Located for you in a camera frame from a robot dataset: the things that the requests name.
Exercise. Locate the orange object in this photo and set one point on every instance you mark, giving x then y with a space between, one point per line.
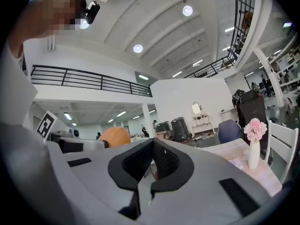
116 137

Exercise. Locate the floral pastel tablecloth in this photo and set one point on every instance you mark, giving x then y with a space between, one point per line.
236 149

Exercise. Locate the black round bin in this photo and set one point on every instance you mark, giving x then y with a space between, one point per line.
180 129

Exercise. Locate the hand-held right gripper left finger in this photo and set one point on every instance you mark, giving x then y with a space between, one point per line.
126 170

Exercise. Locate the person's white shirt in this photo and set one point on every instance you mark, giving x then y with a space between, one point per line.
16 85

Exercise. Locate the white vanity table with mirror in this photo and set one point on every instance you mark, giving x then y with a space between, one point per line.
201 123

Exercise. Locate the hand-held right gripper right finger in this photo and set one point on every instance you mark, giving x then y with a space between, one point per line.
173 170

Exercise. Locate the round ceiling lamp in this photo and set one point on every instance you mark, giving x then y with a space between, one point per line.
138 48
82 25
187 10

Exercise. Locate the person's head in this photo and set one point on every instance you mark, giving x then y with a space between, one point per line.
47 13

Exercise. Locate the black head-worn camera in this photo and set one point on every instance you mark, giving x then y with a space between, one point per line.
92 12

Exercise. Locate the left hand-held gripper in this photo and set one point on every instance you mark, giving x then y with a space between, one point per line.
70 144

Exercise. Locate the curved black balcony railing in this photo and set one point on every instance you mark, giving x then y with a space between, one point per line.
239 32

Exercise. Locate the white shelf rack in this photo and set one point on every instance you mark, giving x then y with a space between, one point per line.
289 71

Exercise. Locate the white wooden chair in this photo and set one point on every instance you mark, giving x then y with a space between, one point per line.
283 139

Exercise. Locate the long black balcony railing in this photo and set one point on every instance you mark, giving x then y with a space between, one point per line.
89 81

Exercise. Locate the black mesh office chair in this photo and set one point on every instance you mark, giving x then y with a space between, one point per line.
253 107

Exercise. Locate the white ribbed vase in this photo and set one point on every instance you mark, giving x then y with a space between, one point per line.
254 156

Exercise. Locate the blue office chair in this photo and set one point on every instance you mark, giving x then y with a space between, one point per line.
228 131

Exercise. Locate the pink flower bunch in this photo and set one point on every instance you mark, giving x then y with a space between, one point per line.
255 128

